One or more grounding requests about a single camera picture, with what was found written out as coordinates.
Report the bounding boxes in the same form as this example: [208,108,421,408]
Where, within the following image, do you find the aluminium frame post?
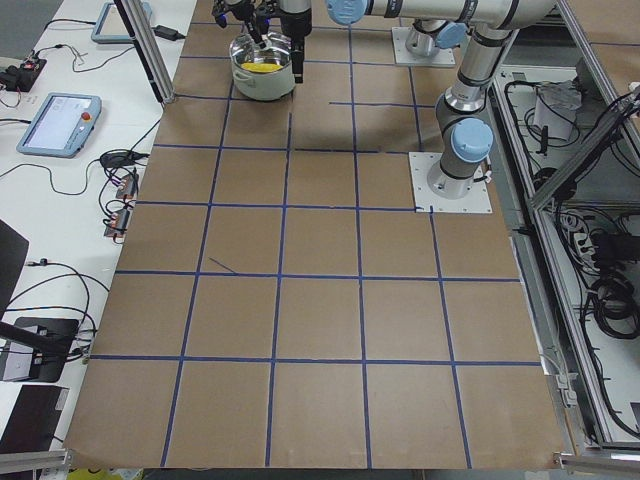
[114,0,175,105]

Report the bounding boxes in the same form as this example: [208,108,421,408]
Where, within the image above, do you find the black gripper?
[278,0,312,83]
[227,0,266,48]

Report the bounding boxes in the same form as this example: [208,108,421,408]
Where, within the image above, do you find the aluminium frame rail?
[489,0,640,471]

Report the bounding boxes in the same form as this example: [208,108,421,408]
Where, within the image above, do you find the black monitor stand base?
[1,317,79,383]

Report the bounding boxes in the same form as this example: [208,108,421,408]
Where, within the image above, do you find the black power adapter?
[152,25,186,41]

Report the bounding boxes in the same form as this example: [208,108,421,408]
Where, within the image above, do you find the grey connector box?
[104,208,131,239]
[116,173,139,200]

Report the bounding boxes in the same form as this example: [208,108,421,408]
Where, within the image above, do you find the far blue teach pendant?
[91,2,132,44]

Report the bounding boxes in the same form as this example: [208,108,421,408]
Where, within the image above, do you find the coiled black cables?
[554,209,640,341]

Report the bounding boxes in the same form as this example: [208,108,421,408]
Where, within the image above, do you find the black box on table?
[1,384,68,454]

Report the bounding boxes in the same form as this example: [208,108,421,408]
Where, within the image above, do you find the near blue teach pendant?
[16,92,102,158]

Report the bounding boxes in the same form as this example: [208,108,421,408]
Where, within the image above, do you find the yellow corn cob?
[241,62,282,74]

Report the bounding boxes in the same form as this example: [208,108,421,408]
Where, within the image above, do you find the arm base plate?
[408,152,493,214]
[391,27,456,68]

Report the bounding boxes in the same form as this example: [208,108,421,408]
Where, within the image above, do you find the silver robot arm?
[212,1,477,59]
[325,0,554,199]

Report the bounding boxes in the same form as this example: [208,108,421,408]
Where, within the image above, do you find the blue teach pendant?
[91,2,132,44]
[16,92,102,158]

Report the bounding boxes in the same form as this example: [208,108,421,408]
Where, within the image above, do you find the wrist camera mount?
[211,0,229,28]

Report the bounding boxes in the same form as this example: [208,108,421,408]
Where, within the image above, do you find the pale green steel pot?
[229,32,295,101]

